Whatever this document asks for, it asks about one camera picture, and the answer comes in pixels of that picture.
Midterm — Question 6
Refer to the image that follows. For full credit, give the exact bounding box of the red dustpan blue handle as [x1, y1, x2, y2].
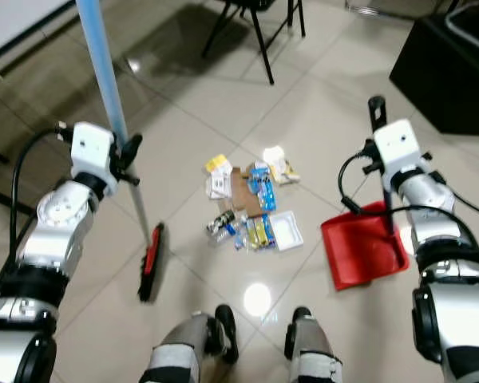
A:
[319, 93, 413, 291]

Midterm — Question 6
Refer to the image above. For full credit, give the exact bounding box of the white printed paper packet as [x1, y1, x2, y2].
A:
[207, 172, 233, 201]

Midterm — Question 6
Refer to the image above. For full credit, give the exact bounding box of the black storage box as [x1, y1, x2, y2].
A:
[388, 0, 479, 137]

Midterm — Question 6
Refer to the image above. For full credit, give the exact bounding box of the black folding chair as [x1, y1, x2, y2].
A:
[198, 0, 307, 85]

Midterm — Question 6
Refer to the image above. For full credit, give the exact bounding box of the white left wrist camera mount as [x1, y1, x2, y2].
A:
[69, 120, 117, 201]

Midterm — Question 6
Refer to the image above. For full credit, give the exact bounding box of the pale handled red black broom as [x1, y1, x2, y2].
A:
[73, 0, 168, 303]

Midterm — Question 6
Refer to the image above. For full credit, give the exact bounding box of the white yellow printed wrapper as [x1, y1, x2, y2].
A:
[275, 157, 303, 187]

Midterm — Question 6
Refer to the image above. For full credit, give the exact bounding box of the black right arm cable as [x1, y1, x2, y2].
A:
[337, 150, 479, 222]

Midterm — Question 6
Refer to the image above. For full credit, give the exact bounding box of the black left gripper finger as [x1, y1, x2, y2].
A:
[117, 132, 144, 176]

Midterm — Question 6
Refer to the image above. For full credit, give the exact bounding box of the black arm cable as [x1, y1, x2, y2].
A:
[337, 150, 479, 222]
[9, 126, 78, 268]

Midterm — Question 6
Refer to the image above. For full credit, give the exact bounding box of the long blue foil wrapper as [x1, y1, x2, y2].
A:
[248, 163, 277, 215]

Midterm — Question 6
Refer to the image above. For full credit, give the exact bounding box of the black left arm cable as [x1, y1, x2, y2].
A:
[9, 126, 78, 268]

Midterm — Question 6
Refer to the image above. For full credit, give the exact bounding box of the robot left leg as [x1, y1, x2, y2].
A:
[142, 302, 241, 383]

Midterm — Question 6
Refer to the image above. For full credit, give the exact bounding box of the black silver wrapper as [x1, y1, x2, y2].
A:
[207, 211, 237, 239]

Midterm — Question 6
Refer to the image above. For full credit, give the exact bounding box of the small blue wrapper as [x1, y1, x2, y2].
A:
[227, 221, 249, 251]

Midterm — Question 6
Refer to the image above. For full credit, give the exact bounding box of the white crumpled paper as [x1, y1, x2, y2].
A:
[263, 145, 285, 165]

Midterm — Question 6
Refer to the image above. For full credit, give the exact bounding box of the white top black leg table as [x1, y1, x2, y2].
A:
[0, 0, 82, 218]

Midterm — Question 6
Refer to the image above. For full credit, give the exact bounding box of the white foam tray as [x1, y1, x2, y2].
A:
[271, 210, 307, 253]

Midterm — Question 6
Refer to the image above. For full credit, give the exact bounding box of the small yellow white packet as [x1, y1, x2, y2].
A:
[204, 153, 232, 176]

